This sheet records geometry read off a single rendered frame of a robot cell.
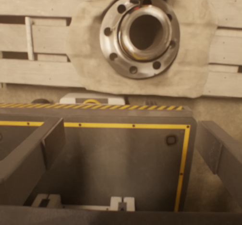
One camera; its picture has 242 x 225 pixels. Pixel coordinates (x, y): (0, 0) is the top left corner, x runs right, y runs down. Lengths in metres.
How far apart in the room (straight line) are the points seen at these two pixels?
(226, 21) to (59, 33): 0.58
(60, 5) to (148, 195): 0.72
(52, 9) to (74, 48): 0.15
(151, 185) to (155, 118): 0.24
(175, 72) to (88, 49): 0.31
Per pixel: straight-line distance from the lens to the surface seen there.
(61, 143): 0.17
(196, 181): 1.13
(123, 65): 0.61
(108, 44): 0.61
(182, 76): 0.68
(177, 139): 0.57
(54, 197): 0.72
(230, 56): 0.76
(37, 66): 0.74
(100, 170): 0.62
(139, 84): 0.65
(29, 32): 0.73
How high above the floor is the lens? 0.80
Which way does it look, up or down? 72 degrees down
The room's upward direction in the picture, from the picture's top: 174 degrees counter-clockwise
